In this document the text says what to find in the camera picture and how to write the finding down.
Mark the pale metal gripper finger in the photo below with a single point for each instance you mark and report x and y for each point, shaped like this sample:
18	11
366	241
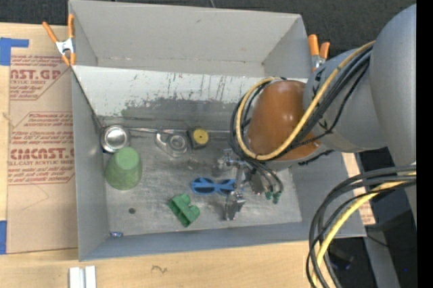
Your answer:
226	161
234	206

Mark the blue sunglasses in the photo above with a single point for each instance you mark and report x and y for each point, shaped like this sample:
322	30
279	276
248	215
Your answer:
203	186

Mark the yellow and black tape measure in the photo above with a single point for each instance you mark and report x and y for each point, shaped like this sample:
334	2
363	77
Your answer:
199	137

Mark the green plastic connector block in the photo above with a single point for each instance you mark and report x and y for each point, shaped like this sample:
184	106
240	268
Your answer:
184	210

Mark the clear glass holder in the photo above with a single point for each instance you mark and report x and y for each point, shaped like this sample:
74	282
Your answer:
174	144

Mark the grey metal bin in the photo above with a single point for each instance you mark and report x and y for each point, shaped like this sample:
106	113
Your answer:
162	100

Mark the green plastic cup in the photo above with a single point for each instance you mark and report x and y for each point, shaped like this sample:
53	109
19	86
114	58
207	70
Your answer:
123	169

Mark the silver metal can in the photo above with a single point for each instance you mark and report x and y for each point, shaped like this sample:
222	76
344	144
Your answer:
115	138

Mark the brown cardboard board red print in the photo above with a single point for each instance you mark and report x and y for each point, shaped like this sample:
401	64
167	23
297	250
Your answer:
40	158

